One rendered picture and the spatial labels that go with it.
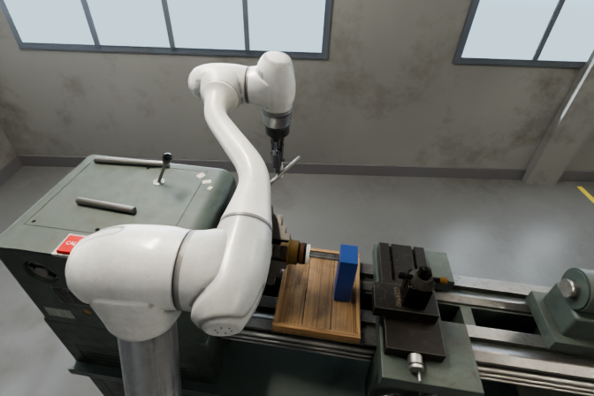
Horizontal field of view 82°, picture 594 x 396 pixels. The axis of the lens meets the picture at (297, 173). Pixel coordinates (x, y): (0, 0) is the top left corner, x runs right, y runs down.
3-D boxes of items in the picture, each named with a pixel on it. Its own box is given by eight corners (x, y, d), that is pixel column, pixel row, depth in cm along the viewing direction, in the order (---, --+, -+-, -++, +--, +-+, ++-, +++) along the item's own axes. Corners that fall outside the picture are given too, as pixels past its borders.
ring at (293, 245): (277, 252, 113) (305, 255, 112) (282, 232, 120) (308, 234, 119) (277, 269, 119) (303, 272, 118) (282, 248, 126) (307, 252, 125)
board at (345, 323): (272, 331, 118) (271, 324, 116) (288, 250, 147) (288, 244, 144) (359, 344, 116) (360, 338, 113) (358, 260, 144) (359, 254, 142)
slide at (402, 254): (384, 354, 107) (386, 347, 105) (376, 248, 141) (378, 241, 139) (442, 363, 106) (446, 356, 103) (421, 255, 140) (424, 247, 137)
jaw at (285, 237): (258, 236, 120) (265, 209, 128) (259, 243, 124) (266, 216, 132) (289, 239, 119) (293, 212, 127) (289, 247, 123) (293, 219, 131)
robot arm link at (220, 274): (273, 212, 58) (194, 206, 58) (255, 321, 45) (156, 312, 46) (275, 251, 67) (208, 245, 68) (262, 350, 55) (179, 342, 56)
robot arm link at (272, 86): (296, 96, 103) (253, 94, 103) (298, 46, 92) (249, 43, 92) (293, 117, 95) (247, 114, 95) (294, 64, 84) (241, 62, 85)
